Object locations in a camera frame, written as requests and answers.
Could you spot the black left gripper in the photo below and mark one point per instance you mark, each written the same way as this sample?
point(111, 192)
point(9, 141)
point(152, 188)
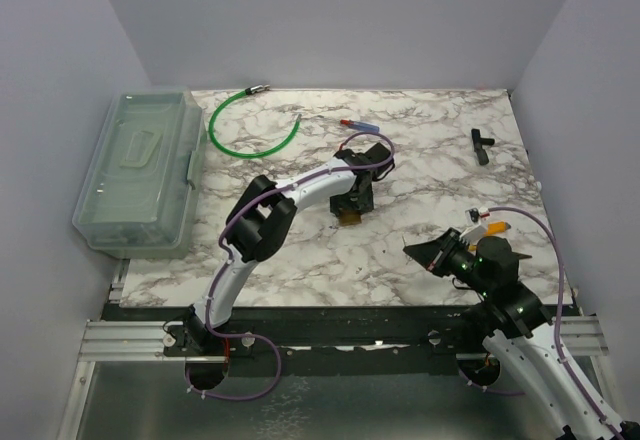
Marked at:
point(363, 205)

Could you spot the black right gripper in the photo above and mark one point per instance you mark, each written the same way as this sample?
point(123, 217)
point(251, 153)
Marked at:
point(433, 255)

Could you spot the brass padlock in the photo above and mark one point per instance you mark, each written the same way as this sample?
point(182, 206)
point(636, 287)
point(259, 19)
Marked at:
point(349, 218)

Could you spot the green cable lock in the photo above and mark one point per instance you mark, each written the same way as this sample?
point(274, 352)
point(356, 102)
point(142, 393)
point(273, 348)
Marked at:
point(244, 126)

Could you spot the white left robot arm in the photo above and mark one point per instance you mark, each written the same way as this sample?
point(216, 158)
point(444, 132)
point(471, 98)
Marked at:
point(259, 224)

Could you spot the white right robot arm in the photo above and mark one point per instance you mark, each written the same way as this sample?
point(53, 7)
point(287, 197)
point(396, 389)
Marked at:
point(514, 326)

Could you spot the yellow utility knife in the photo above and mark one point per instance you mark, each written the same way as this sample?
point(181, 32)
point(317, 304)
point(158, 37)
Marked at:
point(498, 227)

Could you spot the blue red small screwdriver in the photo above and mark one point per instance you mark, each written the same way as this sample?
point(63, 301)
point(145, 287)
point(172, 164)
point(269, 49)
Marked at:
point(360, 126)

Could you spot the black T-shaped tool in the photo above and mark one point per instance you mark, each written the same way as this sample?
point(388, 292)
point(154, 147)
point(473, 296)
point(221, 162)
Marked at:
point(479, 144)

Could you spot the clear plastic storage box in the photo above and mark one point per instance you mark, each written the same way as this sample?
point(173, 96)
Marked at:
point(140, 194)

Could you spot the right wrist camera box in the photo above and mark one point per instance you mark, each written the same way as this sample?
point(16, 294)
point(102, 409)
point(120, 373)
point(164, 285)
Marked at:
point(477, 225)

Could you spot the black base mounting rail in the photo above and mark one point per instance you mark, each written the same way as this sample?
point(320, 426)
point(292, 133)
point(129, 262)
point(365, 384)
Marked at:
point(333, 341)

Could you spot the aluminium extrusion rail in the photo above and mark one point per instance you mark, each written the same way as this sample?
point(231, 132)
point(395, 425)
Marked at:
point(127, 341)

